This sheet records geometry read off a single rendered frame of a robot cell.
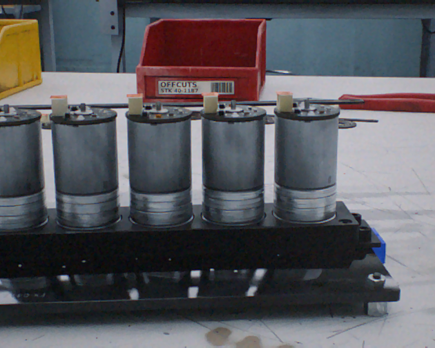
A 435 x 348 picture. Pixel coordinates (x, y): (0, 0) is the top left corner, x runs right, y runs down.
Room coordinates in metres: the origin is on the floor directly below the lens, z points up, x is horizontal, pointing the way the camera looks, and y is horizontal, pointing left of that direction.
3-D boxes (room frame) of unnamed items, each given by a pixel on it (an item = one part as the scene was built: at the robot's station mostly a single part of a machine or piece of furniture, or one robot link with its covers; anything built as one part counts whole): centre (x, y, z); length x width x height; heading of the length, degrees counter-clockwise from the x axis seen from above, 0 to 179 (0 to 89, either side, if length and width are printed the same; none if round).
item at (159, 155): (0.29, 0.02, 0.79); 0.02 x 0.02 x 0.05
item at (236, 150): (0.29, -0.01, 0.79); 0.02 x 0.02 x 0.05
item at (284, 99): (0.29, -0.03, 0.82); 0.01 x 0.01 x 0.01; 4
